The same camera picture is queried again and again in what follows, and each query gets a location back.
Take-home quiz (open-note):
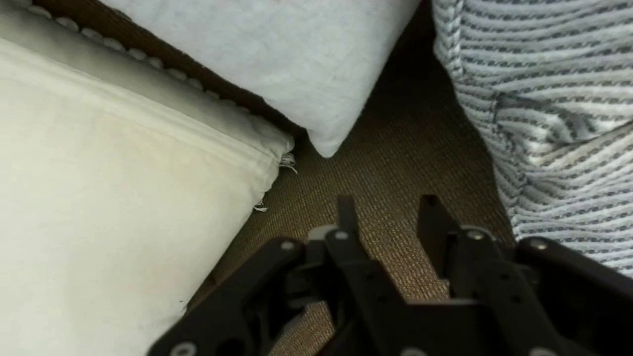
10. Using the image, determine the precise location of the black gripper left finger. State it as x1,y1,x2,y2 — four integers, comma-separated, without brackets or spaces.
147,194,412,356

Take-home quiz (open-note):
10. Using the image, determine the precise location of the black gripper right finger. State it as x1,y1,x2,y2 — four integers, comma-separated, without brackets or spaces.
418,192,633,356

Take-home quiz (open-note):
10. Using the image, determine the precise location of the grey striped pillow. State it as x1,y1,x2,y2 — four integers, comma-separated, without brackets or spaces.
430,0,633,281

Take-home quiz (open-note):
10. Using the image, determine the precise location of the white pillow with zipper edge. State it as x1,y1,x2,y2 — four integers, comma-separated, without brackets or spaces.
0,0,297,356

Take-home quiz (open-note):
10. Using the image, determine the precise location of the plain white pillow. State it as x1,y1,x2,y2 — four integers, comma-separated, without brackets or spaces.
98,0,424,160

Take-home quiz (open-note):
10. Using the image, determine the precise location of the brown fabric sofa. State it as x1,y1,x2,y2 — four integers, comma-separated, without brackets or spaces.
38,0,523,356

